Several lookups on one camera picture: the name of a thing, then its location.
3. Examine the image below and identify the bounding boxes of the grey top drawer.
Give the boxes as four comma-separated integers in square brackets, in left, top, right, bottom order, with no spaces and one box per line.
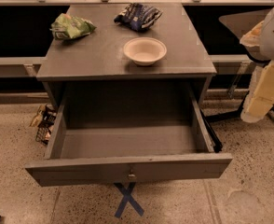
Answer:
[25,80,232,186]

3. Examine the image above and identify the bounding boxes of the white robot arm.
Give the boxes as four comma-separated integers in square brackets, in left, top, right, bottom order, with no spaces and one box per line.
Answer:
[240,8,274,123]

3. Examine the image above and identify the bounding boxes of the grey drawer cabinet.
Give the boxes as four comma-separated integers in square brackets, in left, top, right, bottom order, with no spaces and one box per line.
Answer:
[37,3,216,107]

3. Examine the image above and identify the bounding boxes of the brass drawer knob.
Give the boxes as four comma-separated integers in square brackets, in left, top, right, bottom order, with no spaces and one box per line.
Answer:
[127,169,137,181]

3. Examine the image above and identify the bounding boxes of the black stand table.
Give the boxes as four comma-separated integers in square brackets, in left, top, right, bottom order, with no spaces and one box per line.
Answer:
[205,8,274,133]

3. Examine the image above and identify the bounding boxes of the white bowl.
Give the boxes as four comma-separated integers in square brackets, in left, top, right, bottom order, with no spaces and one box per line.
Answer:
[123,37,167,66]

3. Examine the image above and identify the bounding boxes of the blue chip bag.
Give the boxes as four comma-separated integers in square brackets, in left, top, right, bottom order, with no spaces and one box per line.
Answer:
[114,3,162,32]

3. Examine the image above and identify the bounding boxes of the blue tape cross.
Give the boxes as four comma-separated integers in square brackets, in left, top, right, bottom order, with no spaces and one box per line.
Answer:
[115,182,144,218]

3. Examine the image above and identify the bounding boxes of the green chip bag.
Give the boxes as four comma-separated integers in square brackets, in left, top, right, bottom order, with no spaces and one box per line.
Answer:
[50,13,96,40]

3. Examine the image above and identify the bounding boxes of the black wire basket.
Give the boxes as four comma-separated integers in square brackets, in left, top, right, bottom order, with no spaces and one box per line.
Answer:
[30,104,57,146]

